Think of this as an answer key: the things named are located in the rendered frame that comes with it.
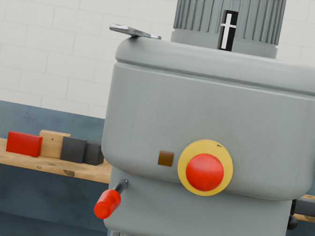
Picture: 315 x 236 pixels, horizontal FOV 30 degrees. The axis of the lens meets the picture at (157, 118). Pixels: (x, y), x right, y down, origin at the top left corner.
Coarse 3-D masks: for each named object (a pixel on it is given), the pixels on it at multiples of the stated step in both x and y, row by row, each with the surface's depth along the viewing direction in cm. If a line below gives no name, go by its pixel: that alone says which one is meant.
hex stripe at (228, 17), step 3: (228, 15) 84; (231, 15) 84; (228, 18) 84; (228, 21) 84; (225, 24) 85; (228, 24) 84; (225, 27) 85; (228, 27) 85; (225, 30) 85; (228, 30) 85; (225, 33) 85; (225, 36) 85; (225, 39) 85; (222, 42) 85; (225, 42) 85; (222, 45) 85; (225, 45) 85
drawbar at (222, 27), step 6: (228, 12) 84; (234, 12) 84; (222, 18) 86; (234, 18) 85; (234, 24) 85; (222, 30) 85; (234, 30) 85; (222, 36) 85; (228, 36) 85; (228, 42) 85; (222, 48) 85; (228, 48) 85
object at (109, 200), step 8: (120, 184) 73; (104, 192) 67; (112, 192) 67; (120, 192) 71; (104, 200) 63; (112, 200) 64; (120, 200) 68; (96, 208) 63; (104, 208) 63; (112, 208) 63; (104, 216) 63
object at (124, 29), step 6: (114, 24) 60; (114, 30) 60; (120, 30) 60; (126, 30) 60; (132, 30) 63; (138, 30) 67; (132, 36) 80; (138, 36) 69; (144, 36) 73; (150, 36) 79; (156, 36) 80
